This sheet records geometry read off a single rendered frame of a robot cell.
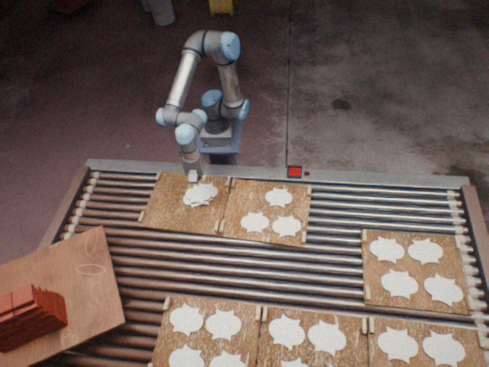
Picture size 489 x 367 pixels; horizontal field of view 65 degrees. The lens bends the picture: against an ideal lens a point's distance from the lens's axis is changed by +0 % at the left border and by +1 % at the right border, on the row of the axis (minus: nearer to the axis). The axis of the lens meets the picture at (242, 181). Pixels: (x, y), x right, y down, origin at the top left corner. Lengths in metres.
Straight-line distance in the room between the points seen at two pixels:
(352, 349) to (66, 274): 1.23
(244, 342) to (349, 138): 2.32
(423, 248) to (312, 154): 1.73
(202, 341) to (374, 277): 0.76
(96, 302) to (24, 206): 2.13
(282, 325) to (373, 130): 2.37
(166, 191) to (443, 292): 1.37
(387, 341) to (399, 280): 0.26
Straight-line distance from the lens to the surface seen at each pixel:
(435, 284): 1.82
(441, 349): 1.73
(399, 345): 1.69
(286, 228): 1.84
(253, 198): 1.95
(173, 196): 2.03
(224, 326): 1.67
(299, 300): 1.72
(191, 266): 1.82
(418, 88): 4.17
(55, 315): 1.69
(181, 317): 1.71
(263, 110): 3.78
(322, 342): 1.64
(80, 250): 1.91
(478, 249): 1.96
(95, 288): 1.78
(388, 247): 1.84
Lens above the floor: 2.52
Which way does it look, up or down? 52 degrees down
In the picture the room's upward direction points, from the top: 9 degrees counter-clockwise
